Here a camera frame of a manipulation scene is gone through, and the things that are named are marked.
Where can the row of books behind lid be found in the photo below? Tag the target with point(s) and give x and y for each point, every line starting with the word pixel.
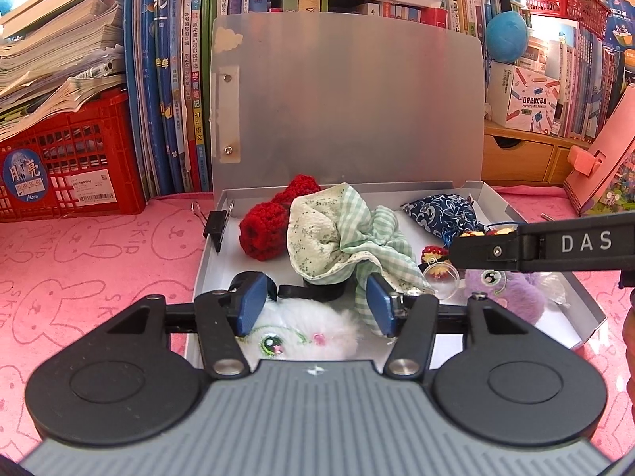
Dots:
pixel 461 5

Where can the stack of papers and books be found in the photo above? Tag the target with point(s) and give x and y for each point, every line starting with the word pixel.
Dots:
pixel 59 44

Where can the green gingham cloth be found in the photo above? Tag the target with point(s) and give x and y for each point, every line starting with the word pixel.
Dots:
pixel 327 228

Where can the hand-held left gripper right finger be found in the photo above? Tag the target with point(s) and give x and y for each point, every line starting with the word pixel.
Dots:
pixel 379 307

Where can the black binder clip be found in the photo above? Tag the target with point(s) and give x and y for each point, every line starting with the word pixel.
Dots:
pixel 217 225

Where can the pink bunny-pattern mat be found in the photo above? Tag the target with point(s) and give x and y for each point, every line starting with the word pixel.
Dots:
pixel 99 267

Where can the small red mesh basket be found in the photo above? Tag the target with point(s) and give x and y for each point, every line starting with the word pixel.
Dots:
pixel 565 0

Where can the row of slim colourful books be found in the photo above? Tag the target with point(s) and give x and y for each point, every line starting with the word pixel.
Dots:
pixel 585 84

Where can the white fluffy plush toy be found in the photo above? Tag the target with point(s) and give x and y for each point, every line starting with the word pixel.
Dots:
pixel 307 325

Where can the clear plastic ball charm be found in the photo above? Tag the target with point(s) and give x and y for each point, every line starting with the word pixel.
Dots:
pixel 446 282

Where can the white cloth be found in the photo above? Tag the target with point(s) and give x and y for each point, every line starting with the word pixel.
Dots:
pixel 553 287

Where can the silver box with lid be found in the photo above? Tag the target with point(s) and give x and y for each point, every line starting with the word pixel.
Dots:
pixel 347 99

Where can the row of tall blue books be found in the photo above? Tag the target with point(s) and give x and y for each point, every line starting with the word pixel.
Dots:
pixel 168 84

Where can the blue plush ball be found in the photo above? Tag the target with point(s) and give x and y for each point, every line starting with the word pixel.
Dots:
pixel 506 34

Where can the wooden drawer organizer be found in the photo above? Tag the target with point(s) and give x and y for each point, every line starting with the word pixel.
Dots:
pixel 521 153

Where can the white printed carton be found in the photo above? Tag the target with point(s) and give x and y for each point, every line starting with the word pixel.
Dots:
pixel 526 99

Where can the red crochet bundle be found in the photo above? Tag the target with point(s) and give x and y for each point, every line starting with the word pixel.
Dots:
pixel 263 230

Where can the black round object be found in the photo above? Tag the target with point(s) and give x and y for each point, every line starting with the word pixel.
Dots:
pixel 325 291

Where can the purple fluffy plush toy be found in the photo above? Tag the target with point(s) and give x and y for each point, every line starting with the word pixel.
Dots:
pixel 516 295

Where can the light blue plush toy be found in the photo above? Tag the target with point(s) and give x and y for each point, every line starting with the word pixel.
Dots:
pixel 5 4

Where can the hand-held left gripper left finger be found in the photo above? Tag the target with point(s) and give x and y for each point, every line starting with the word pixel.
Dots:
pixel 253 302

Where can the blue printed box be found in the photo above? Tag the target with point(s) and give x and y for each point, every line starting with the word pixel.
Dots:
pixel 620 25

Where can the pink house-shaped box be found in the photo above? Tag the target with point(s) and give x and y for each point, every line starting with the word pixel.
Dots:
pixel 605 168

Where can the yellow red crochet bow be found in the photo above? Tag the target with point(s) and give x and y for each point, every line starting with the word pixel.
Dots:
pixel 434 254

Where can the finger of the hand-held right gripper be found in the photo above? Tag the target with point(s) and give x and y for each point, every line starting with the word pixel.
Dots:
pixel 545 248

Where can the large red plastic basket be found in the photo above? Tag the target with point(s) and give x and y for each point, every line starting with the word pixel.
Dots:
pixel 99 148

